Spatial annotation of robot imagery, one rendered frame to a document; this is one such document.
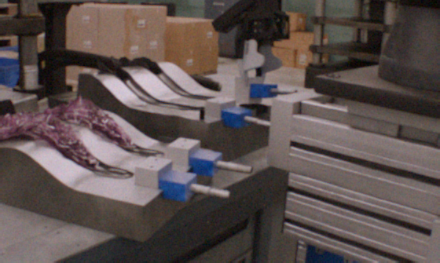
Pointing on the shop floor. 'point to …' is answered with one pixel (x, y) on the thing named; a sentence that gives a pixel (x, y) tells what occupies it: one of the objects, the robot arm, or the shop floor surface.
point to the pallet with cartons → (192, 45)
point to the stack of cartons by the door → (297, 44)
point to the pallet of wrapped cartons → (115, 33)
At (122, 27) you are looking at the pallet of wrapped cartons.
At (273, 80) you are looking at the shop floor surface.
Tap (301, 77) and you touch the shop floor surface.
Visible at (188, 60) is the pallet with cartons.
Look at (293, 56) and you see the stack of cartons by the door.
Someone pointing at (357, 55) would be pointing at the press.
